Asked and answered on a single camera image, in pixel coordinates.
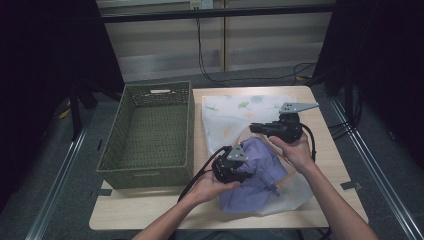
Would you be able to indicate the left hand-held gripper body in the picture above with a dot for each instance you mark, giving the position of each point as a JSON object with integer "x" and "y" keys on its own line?
{"x": 225, "y": 168}

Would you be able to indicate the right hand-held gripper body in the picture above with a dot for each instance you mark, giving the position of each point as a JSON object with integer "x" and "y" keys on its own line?
{"x": 290, "y": 128}

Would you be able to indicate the purple garment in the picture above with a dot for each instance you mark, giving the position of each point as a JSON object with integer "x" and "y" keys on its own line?
{"x": 260, "y": 176}

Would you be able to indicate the white leaf-print mesh laundry bag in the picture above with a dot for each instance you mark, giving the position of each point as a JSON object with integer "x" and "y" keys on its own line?
{"x": 226, "y": 116}

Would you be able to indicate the green woven basket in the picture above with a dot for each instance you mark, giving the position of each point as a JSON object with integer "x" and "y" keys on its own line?
{"x": 150, "y": 133}

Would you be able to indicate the person's right hand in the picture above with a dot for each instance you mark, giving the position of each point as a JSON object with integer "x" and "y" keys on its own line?
{"x": 298, "y": 155}

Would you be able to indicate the person's left hand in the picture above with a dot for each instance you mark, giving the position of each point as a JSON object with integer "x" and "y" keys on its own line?
{"x": 208, "y": 191}

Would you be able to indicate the grey tape mark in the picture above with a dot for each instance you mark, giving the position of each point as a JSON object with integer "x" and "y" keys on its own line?
{"x": 104, "y": 192}
{"x": 351, "y": 185}

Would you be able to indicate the black curtain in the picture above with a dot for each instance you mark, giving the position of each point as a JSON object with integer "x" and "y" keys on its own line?
{"x": 383, "y": 66}
{"x": 43, "y": 66}

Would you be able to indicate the black horizontal bar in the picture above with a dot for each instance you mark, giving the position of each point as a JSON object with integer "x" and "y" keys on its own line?
{"x": 216, "y": 13}

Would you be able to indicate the black metal stand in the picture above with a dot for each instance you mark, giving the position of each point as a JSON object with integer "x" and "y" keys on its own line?
{"x": 75, "y": 110}

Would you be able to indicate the silver floor rail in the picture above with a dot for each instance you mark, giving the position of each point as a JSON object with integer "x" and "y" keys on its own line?
{"x": 376, "y": 166}
{"x": 56, "y": 186}

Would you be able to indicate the white wall socket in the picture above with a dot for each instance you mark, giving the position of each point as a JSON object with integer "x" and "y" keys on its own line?
{"x": 201, "y": 4}

